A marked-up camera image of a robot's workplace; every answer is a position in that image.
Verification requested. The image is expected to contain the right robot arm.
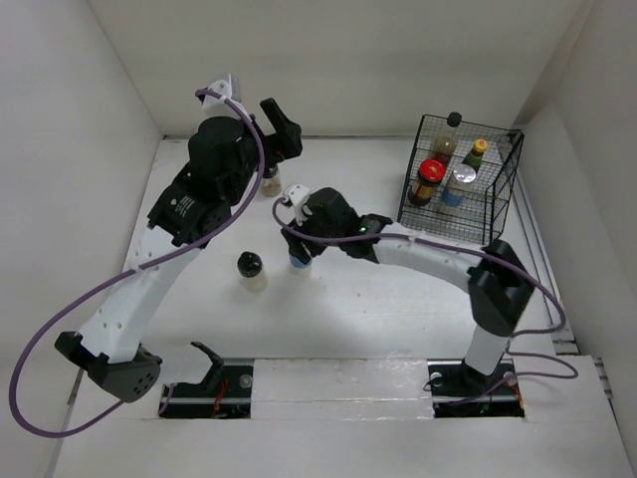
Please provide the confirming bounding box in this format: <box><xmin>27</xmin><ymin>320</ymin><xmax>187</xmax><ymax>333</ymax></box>
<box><xmin>280</xmin><ymin>185</ymin><xmax>534</xmax><ymax>398</ymax></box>

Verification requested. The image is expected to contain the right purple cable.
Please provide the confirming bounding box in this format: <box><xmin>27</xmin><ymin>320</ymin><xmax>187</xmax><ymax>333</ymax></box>
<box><xmin>271</xmin><ymin>196</ymin><xmax>578</xmax><ymax>407</ymax></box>

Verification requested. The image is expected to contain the black wire basket rack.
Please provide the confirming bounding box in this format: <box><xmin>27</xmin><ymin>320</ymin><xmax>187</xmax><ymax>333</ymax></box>
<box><xmin>397</xmin><ymin>115</ymin><xmax>525</xmax><ymax>245</ymax></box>

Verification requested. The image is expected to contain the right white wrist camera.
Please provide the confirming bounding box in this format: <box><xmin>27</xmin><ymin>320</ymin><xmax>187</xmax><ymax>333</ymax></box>
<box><xmin>283</xmin><ymin>184</ymin><xmax>311</xmax><ymax>225</ymax></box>

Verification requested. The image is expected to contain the silver lid shaker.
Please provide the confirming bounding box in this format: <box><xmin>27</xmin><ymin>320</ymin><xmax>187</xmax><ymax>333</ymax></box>
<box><xmin>439</xmin><ymin>163</ymin><xmax>477</xmax><ymax>214</ymax></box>
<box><xmin>290</xmin><ymin>251</ymin><xmax>313</xmax><ymax>277</ymax></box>

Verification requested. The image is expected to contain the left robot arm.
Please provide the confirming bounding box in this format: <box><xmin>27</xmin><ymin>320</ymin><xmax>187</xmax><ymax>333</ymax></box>
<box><xmin>55</xmin><ymin>99</ymin><xmax>303</xmax><ymax>403</ymax></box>

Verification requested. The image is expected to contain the red lid sauce jar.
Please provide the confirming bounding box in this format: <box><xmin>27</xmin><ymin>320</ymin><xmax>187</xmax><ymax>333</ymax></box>
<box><xmin>408</xmin><ymin>158</ymin><xmax>447</xmax><ymax>207</ymax></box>

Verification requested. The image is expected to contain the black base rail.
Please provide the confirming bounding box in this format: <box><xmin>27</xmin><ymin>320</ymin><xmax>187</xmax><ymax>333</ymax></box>
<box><xmin>158</xmin><ymin>358</ymin><xmax>525</xmax><ymax>421</ymax></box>

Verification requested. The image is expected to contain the black cap shaker back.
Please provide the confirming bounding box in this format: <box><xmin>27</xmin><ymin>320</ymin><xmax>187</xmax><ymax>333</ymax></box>
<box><xmin>260</xmin><ymin>165</ymin><xmax>282</xmax><ymax>197</ymax></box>

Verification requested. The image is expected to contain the black cap shaker front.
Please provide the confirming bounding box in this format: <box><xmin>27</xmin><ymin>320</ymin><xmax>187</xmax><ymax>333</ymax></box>
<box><xmin>237</xmin><ymin>251</ymin><xmax>268</xmax><ymax>293</ymax></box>

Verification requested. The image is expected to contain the black cap shaker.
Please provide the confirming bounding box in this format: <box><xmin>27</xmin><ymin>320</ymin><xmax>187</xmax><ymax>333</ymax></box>
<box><xmin>237</xmin><ymin>251</ymin><xmax>268</xmax><ymax>293</ymax></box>
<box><xmin>260</xmin><ymin>165</ymin><xmax>282</xmax><ymax>197</ymax></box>

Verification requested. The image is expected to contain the tall black cap sauce bottle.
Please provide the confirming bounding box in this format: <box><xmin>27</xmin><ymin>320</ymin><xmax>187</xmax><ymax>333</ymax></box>
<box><xmin>431</xmin><ymin>112</ymin><xmax>462</xmax><ymax>167</ymax></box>

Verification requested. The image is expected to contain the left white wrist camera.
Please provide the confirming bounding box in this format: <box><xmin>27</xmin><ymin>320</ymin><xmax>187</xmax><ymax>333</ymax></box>
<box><xmin>200</xmin><ymin>73</ymin><xmax>242</xmax><ymax>110</ymax></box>

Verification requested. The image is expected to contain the white tape panel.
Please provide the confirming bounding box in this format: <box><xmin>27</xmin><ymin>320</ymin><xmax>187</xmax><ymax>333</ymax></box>
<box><xmin>251</xmin><ymin>358</ymin><xmax>433</xmax><ymax>421</ymax></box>

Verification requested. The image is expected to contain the purple cable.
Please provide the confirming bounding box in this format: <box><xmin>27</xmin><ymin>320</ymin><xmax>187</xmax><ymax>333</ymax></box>
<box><xmin>9</xmin><ymin>88</ymin><xmax>268</xmax><ymax>439</ymax></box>
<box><xmin>271</xmin><ymin>196</ymin><xmax>578</xmax><ymax>407</ymax></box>

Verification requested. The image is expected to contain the yellow cap green label bottle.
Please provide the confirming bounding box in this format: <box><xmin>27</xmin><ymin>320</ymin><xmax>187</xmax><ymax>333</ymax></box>
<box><xmin>462</xmin><ymin>138</ymin><xmax>489</xmax><ymax>172</ymax></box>

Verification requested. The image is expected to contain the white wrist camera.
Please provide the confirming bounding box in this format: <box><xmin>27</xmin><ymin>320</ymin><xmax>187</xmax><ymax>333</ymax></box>
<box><xmin>283</xmin><ymin>184</ymin><xmax>311</xmax><ymax>225</ymax></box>
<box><xmin>200</xmin><ymin>73</ymin><xmax>242</xmax><ymax>110</ymax></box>

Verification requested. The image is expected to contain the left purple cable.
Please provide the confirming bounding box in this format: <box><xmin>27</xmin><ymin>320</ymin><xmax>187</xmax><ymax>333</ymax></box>
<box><xmin>9</xmin><ymin>88</ymin><xmax>268</xmax><ymax>439</ymax></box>

